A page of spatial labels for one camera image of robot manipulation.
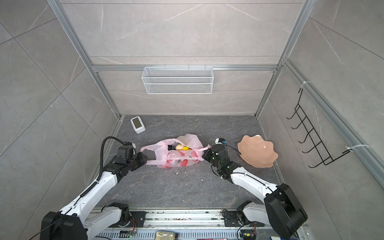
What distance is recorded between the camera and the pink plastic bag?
821 millimetres

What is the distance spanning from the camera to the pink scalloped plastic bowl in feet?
3.00

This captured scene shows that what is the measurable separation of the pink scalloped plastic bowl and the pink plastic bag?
0.30 m
